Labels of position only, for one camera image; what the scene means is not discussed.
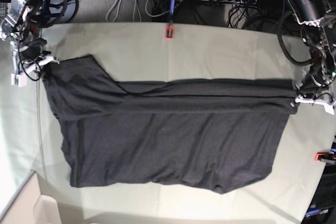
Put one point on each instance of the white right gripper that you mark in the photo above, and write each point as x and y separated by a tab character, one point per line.
30	68

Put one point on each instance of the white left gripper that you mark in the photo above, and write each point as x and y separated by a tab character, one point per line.
326	99

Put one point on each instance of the black t-shirt with colourful logo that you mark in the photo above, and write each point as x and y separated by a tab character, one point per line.
218	135

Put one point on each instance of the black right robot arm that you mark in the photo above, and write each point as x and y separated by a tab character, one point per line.
20	28

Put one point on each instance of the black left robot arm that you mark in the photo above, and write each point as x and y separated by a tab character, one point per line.
318	34

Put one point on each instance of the red black clamp right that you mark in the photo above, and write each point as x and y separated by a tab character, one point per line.
325	157

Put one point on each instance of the red black clamp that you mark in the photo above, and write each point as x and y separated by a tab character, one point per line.
169	32
325	157

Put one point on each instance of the white box corner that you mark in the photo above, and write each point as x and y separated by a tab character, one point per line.
29	205

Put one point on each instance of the red black clamp middle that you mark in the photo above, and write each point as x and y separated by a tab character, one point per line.
169	32

